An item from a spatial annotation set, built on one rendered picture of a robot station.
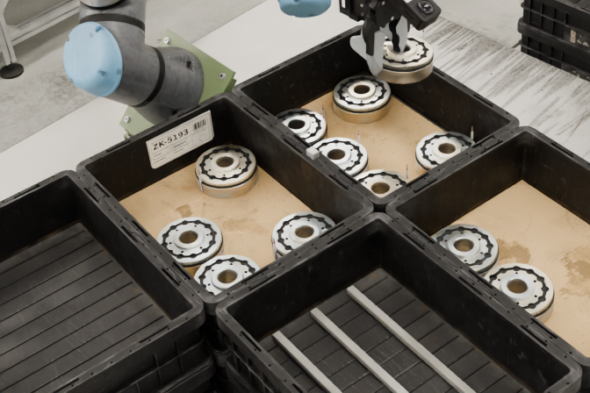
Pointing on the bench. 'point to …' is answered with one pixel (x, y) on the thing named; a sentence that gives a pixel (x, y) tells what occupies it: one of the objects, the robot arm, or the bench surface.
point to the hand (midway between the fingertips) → (389, 64)
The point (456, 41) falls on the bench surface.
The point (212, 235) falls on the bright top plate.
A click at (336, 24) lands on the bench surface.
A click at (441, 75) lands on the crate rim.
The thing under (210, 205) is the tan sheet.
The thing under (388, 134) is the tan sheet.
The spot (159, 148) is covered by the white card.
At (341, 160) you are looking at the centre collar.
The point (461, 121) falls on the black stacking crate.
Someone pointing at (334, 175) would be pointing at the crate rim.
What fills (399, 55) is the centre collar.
